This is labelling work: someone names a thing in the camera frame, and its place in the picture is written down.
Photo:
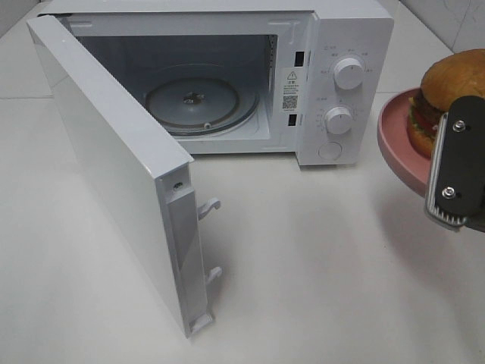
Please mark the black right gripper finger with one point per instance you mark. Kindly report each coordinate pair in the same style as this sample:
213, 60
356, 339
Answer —
455, 190

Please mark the pink round plate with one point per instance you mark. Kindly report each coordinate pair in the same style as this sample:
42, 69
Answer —
411, 167

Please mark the burger with brown bun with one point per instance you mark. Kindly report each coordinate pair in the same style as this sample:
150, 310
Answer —
455, 76

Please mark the round white door release button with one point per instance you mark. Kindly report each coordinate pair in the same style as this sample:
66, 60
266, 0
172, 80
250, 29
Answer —
330, 151

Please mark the white microwave door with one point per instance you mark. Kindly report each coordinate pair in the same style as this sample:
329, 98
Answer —
139, 171

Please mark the white lower timer knob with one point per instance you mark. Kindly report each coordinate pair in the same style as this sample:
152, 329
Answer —
338, 120

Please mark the white upper microwave knob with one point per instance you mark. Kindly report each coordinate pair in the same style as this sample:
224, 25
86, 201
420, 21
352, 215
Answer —
348, 73

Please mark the white microwave oven body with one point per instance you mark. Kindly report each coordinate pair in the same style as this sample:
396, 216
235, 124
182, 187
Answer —
144, 44

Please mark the white warning label with QR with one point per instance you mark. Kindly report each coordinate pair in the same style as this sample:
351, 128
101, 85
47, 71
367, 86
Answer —
290, 89

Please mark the glass microwave turntable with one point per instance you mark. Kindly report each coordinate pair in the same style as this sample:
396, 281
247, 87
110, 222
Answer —
195, 106

